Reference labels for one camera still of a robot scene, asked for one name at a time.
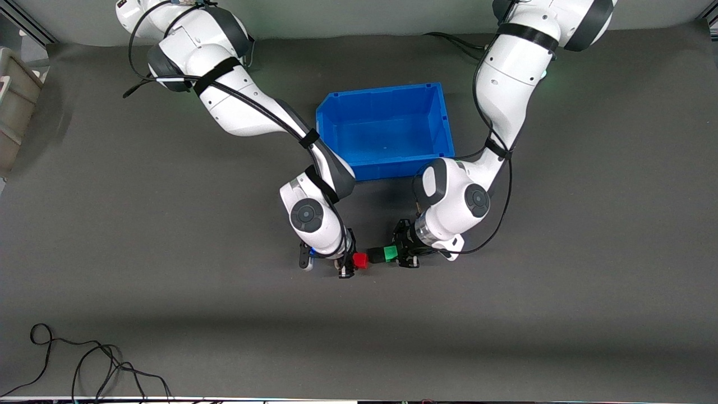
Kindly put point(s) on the small green cube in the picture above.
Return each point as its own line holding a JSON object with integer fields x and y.
{"x": 390, "y": 253}

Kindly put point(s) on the aluminium frame profile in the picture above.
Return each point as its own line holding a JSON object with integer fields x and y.
{"x": 28, "y": 28}
{"x": 711, "y": 22}

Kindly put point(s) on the small red cube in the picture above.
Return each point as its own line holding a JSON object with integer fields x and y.
{"x": 360, "y": 260}

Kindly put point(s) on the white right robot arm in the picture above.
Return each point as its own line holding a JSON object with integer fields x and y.
{"x": 241, "y": 106}

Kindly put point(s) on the dark grey table mat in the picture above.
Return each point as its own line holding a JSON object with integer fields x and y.
{"x": 336, "y": 325}

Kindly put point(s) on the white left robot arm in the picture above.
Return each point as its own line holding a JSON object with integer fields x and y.
{"x": 505, "y": 84}

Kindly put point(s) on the small black cube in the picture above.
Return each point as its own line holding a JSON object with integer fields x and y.
{"x": 376, "y": 256}

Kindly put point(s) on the blue plastic storage bin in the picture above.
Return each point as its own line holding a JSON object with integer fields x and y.
{"x": 387, "y": 134}

